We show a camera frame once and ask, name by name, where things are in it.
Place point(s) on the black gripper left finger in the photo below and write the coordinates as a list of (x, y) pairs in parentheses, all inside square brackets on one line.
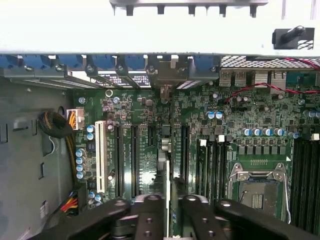
[(150, 225)]

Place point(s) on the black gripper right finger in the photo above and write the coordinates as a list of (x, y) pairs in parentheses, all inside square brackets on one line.
[(205, 225)]

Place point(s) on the CPU socket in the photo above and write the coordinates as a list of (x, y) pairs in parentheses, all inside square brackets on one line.
[(257, 195)]

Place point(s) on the black power connector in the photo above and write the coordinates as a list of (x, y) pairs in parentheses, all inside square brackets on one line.
[(73, 202)]

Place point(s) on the white expansion slot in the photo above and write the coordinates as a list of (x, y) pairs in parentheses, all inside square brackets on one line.
[(101, 155)]

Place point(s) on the short black expansion slot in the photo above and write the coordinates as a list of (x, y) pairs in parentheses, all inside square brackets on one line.
[(151, 136)]

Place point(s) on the green motherboard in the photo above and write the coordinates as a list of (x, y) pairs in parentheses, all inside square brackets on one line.
[(250, 117)]

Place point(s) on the white power connector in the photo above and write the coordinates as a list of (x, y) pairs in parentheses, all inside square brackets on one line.
[(77, 117)]

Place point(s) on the grey power supply unit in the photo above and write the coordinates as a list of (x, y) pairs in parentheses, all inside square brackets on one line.
[(25, 187)]

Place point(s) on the silver rear port block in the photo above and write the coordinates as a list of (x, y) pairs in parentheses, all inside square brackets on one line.
[(278, 82), (232, 78), (261, 78)]

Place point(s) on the black open PC case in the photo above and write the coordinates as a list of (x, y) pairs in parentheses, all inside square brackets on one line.
[(175, 37)]

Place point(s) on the black rear panel latch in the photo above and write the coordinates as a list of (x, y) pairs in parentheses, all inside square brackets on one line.
[(292, 35)]

